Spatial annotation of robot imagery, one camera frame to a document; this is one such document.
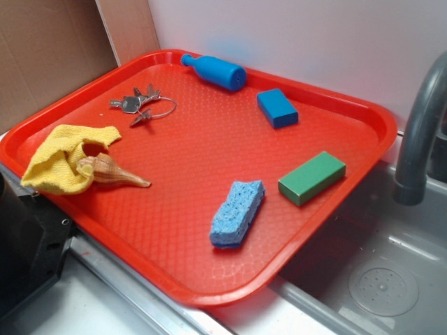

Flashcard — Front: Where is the green wooden block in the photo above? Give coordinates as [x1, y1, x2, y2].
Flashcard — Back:
[278, 151, 346, 206]

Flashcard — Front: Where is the blue sponge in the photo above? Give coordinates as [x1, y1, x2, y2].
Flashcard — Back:
[209, 180, 265, 248]

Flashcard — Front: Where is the brown seashell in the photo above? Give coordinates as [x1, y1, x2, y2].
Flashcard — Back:
[76, 153, 152, 188]

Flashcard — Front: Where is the silver key bunch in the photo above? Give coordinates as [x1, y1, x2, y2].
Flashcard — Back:
[108, 84, 177, 128]

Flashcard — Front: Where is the red plastic tray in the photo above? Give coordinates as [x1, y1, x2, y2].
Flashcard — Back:
[1, 50, 397, 307]

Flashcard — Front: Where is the grey plastic sink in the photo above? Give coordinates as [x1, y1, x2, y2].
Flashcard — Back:
[1, 142, 446, 334]

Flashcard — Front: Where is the blue wooden block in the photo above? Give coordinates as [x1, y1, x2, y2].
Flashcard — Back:
[256, 89, 299, 129]

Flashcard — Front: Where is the yellow cloth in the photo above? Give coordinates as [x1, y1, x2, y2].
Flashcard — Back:
[21, 125, 122, 195]

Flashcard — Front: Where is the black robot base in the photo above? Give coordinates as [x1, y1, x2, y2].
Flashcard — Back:
[1, 169, 74, 322]

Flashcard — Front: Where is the grey sink faucet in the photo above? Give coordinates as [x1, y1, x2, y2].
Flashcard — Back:
[393, 53, 446, 206]

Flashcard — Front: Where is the brown cardboard panel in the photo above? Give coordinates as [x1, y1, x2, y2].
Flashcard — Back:
[1, 1, 159, 133]

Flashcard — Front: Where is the blue toy bottle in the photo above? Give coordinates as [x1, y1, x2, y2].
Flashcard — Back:
[180, 54, 247, 91]

